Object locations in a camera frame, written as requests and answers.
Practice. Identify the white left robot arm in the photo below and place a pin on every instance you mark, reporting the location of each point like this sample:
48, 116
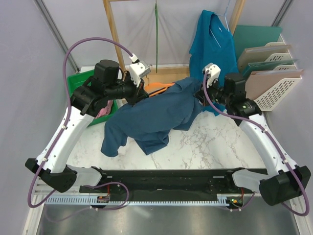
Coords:
51, 165

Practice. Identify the teal t-shirt on rack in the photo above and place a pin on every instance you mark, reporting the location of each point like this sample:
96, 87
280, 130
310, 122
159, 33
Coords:
212, 43

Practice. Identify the green plastic tray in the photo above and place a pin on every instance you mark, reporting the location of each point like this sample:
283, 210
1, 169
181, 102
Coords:
78, 87

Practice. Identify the teal folder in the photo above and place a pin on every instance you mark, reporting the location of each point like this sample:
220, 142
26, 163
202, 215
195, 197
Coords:
246, 36

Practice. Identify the aluminium frame post right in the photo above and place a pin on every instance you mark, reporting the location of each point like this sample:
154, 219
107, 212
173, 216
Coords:
282, 12

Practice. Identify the beige folder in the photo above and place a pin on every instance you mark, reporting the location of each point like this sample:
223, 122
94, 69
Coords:
259, 54

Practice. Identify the white perforated file organizer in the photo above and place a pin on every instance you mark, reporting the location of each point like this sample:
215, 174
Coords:
278, 61

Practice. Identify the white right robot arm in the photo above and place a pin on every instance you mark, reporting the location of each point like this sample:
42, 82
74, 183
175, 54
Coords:
284, 179

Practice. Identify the pink folder front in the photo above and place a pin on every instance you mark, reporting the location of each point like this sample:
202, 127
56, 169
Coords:
260, 81

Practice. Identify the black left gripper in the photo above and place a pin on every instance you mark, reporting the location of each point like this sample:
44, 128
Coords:
139, 93

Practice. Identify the green plastic hanger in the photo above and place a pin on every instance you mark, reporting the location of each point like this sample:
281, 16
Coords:
156, 19

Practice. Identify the dark blue t-shirt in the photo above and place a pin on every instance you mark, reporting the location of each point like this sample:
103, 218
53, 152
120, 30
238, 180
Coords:
149, 121

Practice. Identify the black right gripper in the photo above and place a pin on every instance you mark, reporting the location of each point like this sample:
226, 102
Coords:
200, 95

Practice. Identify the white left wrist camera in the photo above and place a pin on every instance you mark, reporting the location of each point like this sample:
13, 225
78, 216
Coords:
138, 71

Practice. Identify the wooden clothes rack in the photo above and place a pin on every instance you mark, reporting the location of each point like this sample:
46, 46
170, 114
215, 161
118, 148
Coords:
133, 22

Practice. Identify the orange plastic hanger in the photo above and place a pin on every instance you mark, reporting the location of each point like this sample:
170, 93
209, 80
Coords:
159, 79

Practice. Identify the aluminium frame post left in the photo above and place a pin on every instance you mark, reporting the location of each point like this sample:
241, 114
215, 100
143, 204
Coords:
51, 24

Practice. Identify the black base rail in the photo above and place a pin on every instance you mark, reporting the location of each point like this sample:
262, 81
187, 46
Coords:
165, 184

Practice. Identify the pink cloth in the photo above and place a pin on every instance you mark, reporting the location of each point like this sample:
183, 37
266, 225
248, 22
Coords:
105, 111

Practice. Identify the light blue wire hanger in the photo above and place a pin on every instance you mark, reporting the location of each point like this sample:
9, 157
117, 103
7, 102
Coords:
223, 19

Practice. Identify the white slotted cable duct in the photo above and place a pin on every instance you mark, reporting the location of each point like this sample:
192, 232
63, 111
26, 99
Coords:
97, 200

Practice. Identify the aluminium frame post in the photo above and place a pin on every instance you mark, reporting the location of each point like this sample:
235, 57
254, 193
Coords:
282, 12
51, 24

